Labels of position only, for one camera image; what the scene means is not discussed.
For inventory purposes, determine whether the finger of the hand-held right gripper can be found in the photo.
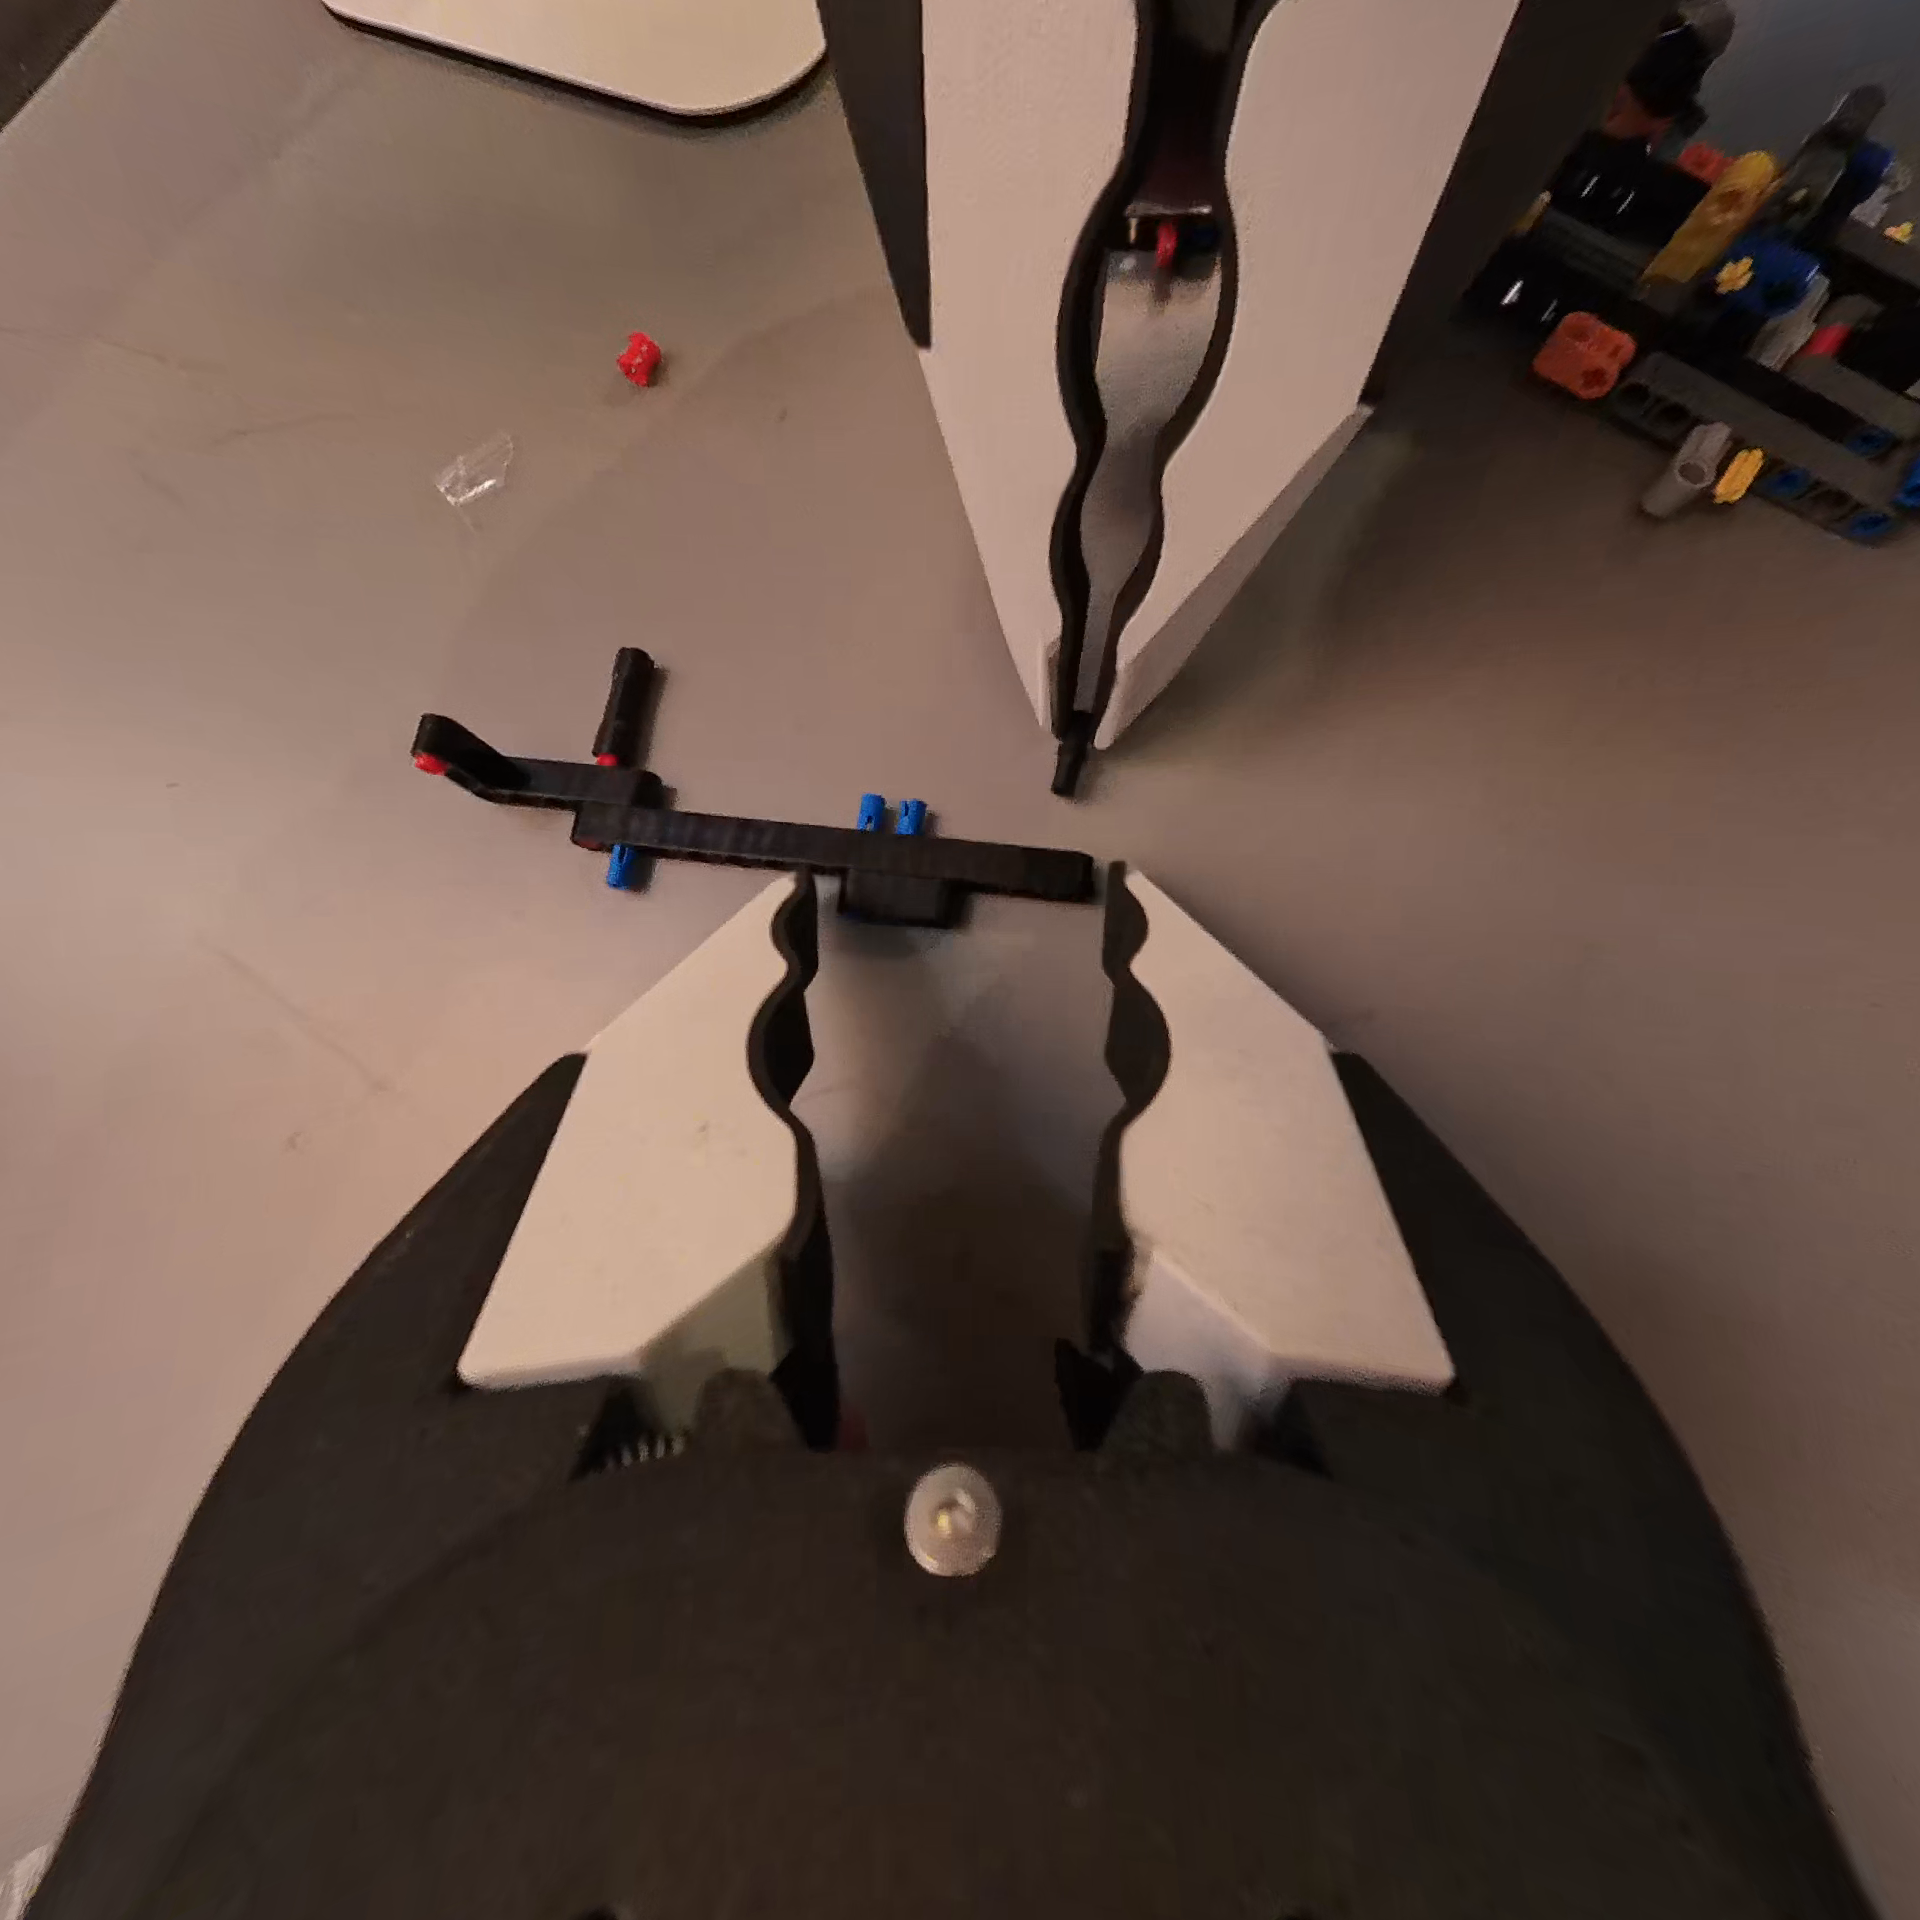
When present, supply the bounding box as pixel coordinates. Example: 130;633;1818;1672
817;0;1158;738
1080;0;1679;753

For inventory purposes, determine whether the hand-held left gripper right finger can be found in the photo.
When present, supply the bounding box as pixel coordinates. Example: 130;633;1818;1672
1052;858;1457;1455

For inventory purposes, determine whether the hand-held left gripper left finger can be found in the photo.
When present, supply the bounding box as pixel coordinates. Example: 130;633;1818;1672
454;866;841;1455

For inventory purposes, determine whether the multicoloured lego chassis assembly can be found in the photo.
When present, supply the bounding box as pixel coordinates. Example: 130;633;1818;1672
1465;0;1920;545

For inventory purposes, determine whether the long black lego beam assembly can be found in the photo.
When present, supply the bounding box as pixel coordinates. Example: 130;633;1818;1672
409;644;1099;933

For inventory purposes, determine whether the white tray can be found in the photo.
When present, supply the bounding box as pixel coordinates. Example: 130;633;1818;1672
323;0;833;118

